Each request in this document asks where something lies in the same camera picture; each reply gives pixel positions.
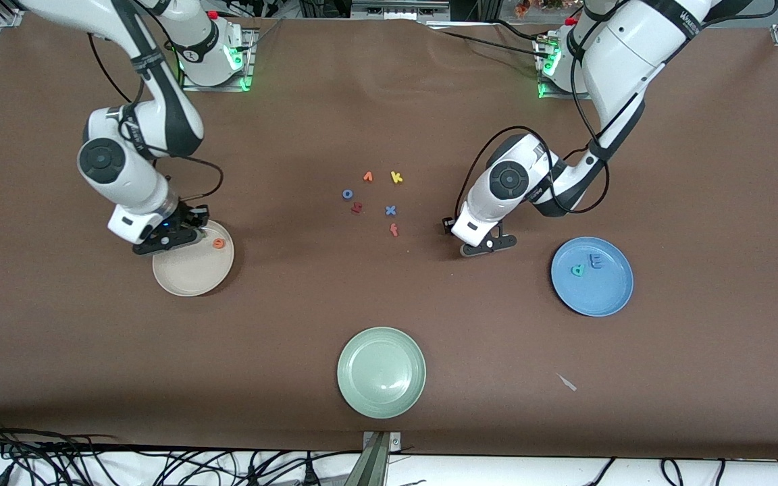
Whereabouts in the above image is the beige plate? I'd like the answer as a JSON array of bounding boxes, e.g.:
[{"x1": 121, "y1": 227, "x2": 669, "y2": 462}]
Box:
[{"x1": 152, "y1": 219, "x2": 235, "y2": 298}]

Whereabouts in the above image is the pale green plate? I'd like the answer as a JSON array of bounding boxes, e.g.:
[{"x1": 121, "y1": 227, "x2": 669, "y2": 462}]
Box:
[{"x1": 336, "y1": 327, "x2": 427, "y2": 420}]

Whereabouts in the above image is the blue plate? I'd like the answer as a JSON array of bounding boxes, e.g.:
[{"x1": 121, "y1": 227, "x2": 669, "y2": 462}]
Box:
[{"x1": 550, "y1": 236, "x2": 634, "y2": 318}]

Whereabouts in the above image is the grey power strip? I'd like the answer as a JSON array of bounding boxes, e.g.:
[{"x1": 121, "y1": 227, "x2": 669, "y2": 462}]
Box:
[{"x1": 351, "y1": 0, "x2": 452, "y2": 21}]

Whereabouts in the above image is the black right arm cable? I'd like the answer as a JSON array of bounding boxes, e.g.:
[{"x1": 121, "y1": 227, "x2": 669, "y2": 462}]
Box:
[{"x1": 85, "y1": 30, "x2": 224, "y2": 203}]

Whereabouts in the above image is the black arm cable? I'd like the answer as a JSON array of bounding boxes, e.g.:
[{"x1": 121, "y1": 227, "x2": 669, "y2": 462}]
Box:
[
  {"x1": 455, "y1": 0, "x2": 778, "y2": 218},
  {"x1": 85, "y1": 30, "x2": 224, "y2": 203}
]

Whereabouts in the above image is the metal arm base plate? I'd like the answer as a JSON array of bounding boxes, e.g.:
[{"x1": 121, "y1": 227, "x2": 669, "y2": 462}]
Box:
[
  {"x1": 182, "y1": 27, "x2": 257, "y2": 92},
  {"x1": 536, "y1": 34, "x2": 610, "y2": 101}
]

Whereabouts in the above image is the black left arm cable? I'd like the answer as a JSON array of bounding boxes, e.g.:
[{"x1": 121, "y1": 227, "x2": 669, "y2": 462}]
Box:
[{"x1": 455, "y1": 0, "x2": 778, "y2": 218}]

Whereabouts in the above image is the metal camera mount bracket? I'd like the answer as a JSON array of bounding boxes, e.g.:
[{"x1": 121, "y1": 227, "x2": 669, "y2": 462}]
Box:
[{"x1": 362, "y1": 431, "x2": 402, "y2": 486}]

